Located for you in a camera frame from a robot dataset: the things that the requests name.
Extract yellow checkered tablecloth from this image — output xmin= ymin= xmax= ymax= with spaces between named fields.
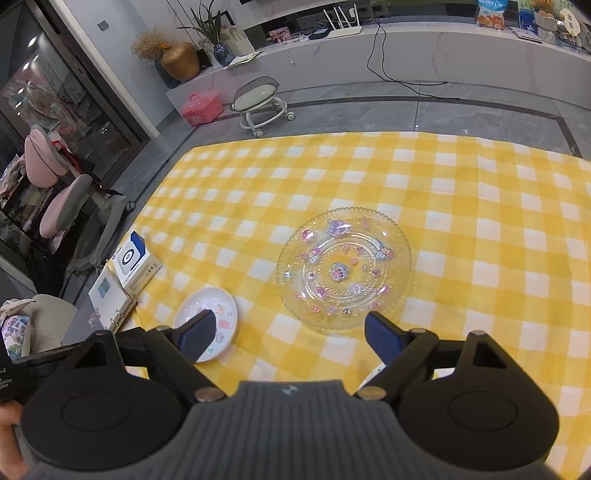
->
xmin=130 ymin=132 xmax=590 ymax=478

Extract small white saucer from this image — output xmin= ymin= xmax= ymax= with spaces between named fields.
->
xmin=172 ymin=287 xmax=238 ymax=363

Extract clear glass patterned plate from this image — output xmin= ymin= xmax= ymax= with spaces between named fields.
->
xmin=276 ymin=207 xmax=413 ymax=330

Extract black power cable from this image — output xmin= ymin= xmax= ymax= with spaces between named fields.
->
xmin=365 ymin=15 xmax=463 ymax=100

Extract pink storage basket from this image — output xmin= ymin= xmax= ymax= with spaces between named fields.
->
xmin=180 ymin=92 xmax=224 ymax=127

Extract pink grey office chair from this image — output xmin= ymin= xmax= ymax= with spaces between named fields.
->
xmin=22 ymin=124 xmax=136 ymax=272

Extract blue snack bag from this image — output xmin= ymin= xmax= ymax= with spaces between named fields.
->
xmin=476 ymin=0 xmax=508 ymax=30

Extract white fruity painted plate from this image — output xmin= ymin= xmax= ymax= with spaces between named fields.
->
xmin=358 ymin=363 xmax=386 ymax=389

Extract grey ring binder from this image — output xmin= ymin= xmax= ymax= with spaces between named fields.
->
xmin=61 ymin=266 xmax=136 ymax=346

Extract white blue small box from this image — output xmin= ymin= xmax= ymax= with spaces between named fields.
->
xmin=111 ymin=231 xmax=162 ymax=297

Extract teddy bear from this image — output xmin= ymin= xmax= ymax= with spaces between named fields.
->
xmin=530 ymin=0 xmax=558 ymax=45

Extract blue vase green plant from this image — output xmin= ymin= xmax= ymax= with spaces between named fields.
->
xmin=178 ymin=1 xmax=235 ymax=67

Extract person's hand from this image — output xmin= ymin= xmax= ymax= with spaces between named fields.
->
xmin=0 ymin=400 xmax=28 ymax=479

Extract golden vase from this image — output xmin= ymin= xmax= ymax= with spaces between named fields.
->
xmin=160 ymin=42 xmax=200 ymax=82

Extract white wifi router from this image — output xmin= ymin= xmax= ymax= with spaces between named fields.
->
xmin=322 ymin=5 xmax=363 ymax=38

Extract small round rolling stool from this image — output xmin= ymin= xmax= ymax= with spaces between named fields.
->
xmin=230 ymin=76 xmax=296 ymax=138

